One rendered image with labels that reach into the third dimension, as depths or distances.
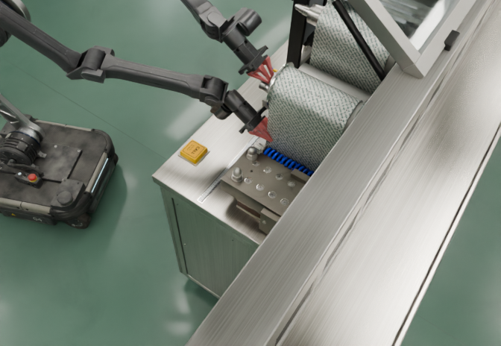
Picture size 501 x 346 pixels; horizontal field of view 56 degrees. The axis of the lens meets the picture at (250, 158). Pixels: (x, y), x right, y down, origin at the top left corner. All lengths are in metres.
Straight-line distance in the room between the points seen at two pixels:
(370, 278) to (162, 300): 1.62
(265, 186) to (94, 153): 1.36
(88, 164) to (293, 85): 1.49
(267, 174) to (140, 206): 1.29
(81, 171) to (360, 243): 1.86
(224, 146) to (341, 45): 0.56
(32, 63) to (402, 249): 3.04
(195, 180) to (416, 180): 0.82
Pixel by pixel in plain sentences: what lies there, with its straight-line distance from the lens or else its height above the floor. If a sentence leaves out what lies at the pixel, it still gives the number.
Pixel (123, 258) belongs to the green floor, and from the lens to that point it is 2.52.
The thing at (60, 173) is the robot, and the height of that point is 0.26.
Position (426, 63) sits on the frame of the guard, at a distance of 0.92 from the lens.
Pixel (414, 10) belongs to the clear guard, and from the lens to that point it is 0.98.
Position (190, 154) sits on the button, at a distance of 1.65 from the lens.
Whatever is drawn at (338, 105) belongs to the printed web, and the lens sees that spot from 1.30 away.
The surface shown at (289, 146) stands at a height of 1.08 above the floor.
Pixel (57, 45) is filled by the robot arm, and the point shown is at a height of 1.29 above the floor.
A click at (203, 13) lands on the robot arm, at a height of 1.38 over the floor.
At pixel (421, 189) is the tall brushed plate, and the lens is 1.03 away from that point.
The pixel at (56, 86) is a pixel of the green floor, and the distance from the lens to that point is 3.37.
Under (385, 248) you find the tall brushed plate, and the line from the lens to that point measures 0.93.
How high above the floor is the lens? 2.24
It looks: 54 degrees down
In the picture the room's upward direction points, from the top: 3 degrees clockwise
